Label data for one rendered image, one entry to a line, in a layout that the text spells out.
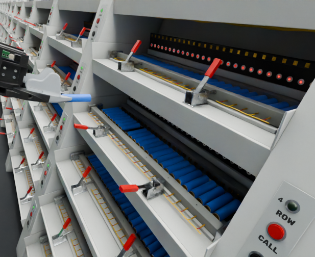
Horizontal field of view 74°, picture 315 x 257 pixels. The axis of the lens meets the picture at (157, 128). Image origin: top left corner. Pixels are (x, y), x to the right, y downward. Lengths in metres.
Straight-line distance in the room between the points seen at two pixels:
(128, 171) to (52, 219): 0.48
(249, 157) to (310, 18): 0.19
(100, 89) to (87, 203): 0.38
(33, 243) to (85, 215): 0.47
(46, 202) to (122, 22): 0.71
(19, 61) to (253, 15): 0.39
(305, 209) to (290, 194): 0.02
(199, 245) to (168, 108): 0.24
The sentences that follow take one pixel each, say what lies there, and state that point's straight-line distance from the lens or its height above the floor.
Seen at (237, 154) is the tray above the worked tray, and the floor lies 0.87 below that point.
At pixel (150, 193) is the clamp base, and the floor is 0.72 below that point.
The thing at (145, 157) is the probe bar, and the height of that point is 0.74.
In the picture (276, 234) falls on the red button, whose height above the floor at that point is 0.81.
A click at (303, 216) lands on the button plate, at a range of 0.28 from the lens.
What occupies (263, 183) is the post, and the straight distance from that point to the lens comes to 0.29.
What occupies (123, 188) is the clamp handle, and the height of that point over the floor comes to 0.73.
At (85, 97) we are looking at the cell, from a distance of 0.52.
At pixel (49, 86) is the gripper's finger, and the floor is 0.82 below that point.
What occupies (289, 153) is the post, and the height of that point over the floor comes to 0.90.
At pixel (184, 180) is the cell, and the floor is 0.75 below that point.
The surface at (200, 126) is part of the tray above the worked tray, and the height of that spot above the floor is 0.88.
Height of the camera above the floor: 0.91
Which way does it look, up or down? 12 degrees down
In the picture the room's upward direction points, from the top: 24 degrees clockwise
